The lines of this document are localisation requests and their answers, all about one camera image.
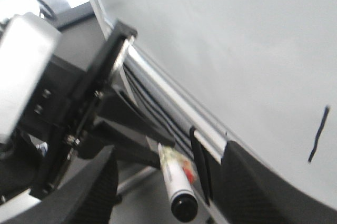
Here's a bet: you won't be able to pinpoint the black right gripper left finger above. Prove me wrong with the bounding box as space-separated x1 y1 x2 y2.
1 147 118 223

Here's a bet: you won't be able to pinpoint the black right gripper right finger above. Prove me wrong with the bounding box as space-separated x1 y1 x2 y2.
221 141 336 223

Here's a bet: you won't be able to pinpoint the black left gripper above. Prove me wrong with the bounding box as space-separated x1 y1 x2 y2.
18 21 175 199

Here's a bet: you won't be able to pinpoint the red round magnet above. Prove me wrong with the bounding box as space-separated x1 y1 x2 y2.
182 160 197 184

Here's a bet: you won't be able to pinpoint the white whiteboard marker black cap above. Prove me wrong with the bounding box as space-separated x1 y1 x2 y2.
158 144 199 223

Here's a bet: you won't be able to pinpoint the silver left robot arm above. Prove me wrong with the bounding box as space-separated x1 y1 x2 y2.
1 12 174 203

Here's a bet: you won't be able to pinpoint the white metal whiteboard stand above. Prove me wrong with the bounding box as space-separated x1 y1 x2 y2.
86 10 230 224

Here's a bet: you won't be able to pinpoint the white whiteboard with aluminium frame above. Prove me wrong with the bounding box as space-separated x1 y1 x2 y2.
90 0 336 210

